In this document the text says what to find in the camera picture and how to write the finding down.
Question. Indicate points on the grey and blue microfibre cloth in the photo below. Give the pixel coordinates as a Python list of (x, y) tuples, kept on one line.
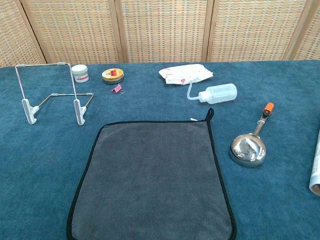
[(155, 175)]

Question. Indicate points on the white pink printed tissue pack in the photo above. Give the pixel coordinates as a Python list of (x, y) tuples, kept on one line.
[(185, 73)]

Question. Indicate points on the pink binder clip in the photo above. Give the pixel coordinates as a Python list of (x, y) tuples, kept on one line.
[(117, 88)]

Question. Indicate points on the round yellow lid tin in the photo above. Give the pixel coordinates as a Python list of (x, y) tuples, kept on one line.
[(113, 75)]

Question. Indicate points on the translucent plastic wash bottle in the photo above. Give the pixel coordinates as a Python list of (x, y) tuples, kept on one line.
[(220, 93)]

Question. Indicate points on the woven wooden screen panel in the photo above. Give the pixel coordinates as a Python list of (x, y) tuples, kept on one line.
[(255, 30), (75, 30), (12, 37), (312, 37), (162, 30)]

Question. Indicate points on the small white jar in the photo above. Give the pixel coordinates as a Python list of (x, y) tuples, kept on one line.
[(80, 73)]

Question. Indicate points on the blue table cover cloth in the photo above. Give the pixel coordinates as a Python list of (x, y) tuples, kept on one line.
[(37, 175)]

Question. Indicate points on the rolled printed paper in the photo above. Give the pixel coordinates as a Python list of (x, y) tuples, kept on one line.
[(315, 175)]

